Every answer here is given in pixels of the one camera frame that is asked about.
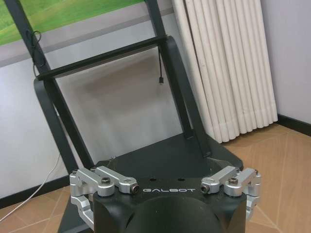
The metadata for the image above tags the black looped cable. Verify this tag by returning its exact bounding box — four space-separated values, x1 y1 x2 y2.
26 30 46 69

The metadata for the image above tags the thin white cable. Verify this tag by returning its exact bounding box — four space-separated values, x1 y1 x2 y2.
0 152 62 215

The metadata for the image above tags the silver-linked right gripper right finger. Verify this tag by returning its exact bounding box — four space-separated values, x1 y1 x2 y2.
201 166 263 220

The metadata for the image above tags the black cable with plug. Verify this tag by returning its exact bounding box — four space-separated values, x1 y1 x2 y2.
157 47 166 86

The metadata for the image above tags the black screen stand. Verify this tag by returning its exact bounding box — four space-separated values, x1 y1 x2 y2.
4 0 244 233

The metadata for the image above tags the black baseboard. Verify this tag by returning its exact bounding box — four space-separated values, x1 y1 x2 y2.
276 113 311 133

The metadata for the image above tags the screen with green picture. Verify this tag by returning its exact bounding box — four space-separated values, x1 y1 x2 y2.
0 0 148 47

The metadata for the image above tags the white pleated curtain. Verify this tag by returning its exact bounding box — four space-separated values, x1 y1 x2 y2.
171 0 279 144

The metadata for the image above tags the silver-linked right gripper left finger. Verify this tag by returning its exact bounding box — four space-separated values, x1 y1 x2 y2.
69 166 139 228

